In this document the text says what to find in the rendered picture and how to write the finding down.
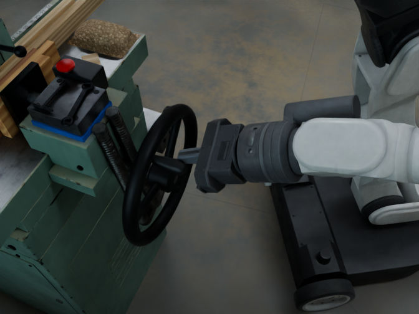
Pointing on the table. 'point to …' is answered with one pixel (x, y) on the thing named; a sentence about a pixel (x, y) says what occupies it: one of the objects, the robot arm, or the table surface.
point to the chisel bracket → (5, 42)
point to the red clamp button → (65, 65)
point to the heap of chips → (104, 38)
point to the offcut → (91, 58)
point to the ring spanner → (77, 104)
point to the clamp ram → (23, 91)
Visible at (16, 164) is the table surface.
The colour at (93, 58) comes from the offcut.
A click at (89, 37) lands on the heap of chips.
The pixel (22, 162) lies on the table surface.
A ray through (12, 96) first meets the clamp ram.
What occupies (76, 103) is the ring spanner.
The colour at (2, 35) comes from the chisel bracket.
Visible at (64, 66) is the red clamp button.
